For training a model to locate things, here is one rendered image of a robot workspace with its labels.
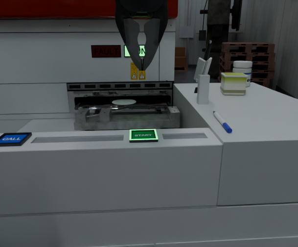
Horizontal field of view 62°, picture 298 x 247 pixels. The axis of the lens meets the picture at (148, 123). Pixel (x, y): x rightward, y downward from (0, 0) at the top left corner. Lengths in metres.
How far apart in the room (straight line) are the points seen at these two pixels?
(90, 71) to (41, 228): 0.67
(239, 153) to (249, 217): 0.16
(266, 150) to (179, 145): 0.17
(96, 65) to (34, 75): 0.25
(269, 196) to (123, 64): 0.73
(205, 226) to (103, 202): 0.23
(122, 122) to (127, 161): 0.39
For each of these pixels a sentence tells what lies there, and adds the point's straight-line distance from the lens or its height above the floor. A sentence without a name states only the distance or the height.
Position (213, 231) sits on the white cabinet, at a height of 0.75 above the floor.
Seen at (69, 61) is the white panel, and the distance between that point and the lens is 1.08.
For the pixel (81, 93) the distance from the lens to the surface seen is 1.08.
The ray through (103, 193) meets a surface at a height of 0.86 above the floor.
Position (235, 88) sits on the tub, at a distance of 0.88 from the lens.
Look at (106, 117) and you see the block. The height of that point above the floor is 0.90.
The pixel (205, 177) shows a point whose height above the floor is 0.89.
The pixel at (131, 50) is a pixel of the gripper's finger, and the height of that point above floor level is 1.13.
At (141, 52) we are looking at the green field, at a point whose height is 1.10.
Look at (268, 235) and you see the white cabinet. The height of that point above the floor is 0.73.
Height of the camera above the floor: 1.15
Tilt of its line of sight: 19 degrees down
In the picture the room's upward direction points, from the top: straight up
